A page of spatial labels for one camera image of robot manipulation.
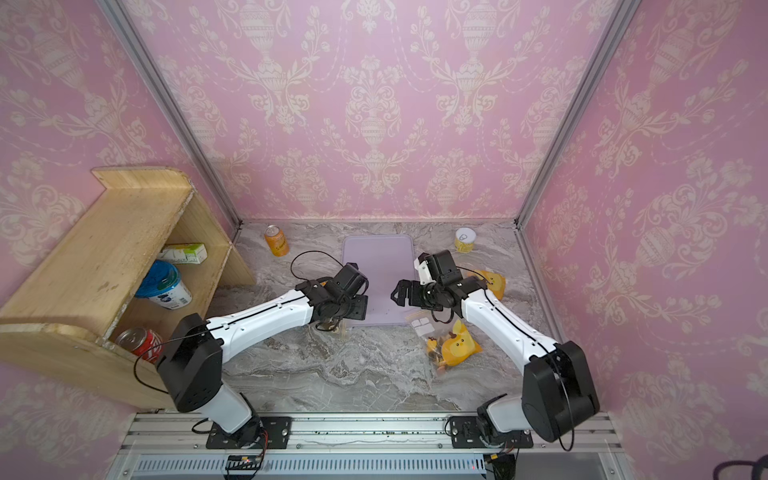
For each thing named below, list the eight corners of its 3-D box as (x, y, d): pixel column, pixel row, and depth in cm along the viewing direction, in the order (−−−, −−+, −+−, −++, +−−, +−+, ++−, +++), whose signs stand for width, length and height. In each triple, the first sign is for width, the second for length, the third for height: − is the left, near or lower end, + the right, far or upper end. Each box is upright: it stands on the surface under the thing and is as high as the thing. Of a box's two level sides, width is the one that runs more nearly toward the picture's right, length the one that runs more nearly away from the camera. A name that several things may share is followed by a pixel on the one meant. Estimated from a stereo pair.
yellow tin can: (456, 253, 113) (459, 243, 108) (453, 237, 118) (456, 227, 113) (475, 253, 113) (478, 243, 108) (471, 237, 118) (474, 227, 113)
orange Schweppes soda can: (273, 257, 113) (262, 234, 103) (276, 247, 116) (266, 224, 106) (287, 257, 113) (277, 234, 103) (290, 247, 116) (281, 224, 106)
